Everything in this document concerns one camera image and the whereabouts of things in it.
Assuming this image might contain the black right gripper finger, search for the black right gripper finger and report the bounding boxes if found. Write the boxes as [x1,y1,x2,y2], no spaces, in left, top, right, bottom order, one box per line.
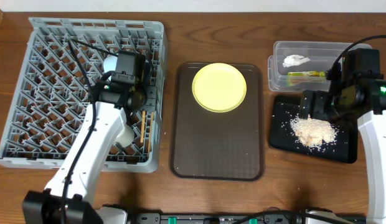
[298,90,316,118]
[314,91,331,120]

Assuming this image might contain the wooden chopstick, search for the wooden chopstick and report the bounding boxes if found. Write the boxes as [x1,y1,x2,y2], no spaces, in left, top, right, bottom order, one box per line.
[147,112,154,158]
[140,110,146,143]

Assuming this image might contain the light blue bowl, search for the light blue bowl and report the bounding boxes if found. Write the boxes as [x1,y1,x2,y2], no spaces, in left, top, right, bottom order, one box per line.
[103,54,150,88]

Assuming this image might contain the rice and nut scraps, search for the rice and nut scraps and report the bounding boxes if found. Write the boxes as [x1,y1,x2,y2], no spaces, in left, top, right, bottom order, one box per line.
[289,116,338,150]

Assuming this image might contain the green snack wrapper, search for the green snack wrapper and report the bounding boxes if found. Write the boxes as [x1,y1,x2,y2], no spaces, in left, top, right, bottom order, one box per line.
[287,71,327,86]

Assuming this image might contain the white tissue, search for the white tissue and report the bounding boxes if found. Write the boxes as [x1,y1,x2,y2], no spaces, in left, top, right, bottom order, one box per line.
[283,55,310,68]

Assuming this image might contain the white cup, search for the white cup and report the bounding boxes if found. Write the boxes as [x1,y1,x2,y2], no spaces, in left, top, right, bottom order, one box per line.
[115,126,134,148]

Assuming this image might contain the yellow plate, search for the yellow plate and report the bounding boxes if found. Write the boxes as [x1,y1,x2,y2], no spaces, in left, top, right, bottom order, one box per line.
[192,63,247,113]

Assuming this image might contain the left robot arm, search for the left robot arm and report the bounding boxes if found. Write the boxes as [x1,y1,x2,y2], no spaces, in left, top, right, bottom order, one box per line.
[22,50,154,223]

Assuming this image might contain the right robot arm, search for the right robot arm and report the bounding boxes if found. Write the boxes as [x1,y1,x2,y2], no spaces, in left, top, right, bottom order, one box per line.
[299,48,386,223]

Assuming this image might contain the grey dishwasher rack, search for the grey dishwasher rack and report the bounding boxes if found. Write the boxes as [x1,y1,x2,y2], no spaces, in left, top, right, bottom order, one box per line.
[0,17,168,173]

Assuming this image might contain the black tray bin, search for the black tray bin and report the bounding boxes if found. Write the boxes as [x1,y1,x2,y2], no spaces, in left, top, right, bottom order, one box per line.
[269,95,358,164]

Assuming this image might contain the clear plastic bin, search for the clear plastic bin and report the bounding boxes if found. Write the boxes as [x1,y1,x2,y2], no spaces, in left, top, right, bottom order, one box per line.
[268,41,350,93]

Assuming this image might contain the dark brown serving tray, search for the dark brown serving tray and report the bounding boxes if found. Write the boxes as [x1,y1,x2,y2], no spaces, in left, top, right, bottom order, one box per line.
[170,62,266,182]

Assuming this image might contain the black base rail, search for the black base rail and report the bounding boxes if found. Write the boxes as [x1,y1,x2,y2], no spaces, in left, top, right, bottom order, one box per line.
[99,203,368,224]

